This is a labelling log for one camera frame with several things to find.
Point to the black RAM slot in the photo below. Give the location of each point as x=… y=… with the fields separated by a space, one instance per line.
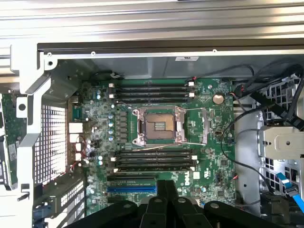
x=152 y=84
x=152 y=90
x=154 y=164
x=152 y=95
x=154 y=158
x=154 y=153
x=152 y=100

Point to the blue expansion slot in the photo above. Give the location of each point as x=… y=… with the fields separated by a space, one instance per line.
x=130 y=189

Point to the grey metal disk bay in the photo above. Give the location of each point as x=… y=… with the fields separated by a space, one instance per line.
x=285 y=140

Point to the green motherboard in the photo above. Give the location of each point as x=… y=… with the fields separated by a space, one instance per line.
x=209 y=152

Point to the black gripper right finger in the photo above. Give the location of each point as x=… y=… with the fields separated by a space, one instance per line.
x=187 y=213

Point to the metal socket cover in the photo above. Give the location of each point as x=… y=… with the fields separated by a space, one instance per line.
x=205 y=126

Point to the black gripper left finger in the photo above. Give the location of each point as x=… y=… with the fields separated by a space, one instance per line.
x=154 y=213

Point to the grey metal PC case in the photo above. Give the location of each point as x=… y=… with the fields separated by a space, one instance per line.
x=147 y=66

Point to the CPU socket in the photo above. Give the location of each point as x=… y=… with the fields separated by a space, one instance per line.
x=158 y=126

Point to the black plastic fan shroud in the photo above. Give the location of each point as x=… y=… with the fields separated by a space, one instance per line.
x=275 y=204

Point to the silver coin cell battery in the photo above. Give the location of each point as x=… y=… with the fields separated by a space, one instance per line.
x=218 y=98

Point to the short black expansion slot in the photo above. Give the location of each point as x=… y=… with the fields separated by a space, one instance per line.
x=114 y=200

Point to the thin metal locking lever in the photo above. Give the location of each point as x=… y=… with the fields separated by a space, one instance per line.
x=125 y=105
x=154 y=147

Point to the long black expansion slot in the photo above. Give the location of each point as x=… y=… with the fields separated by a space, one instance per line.
x=130 y=177

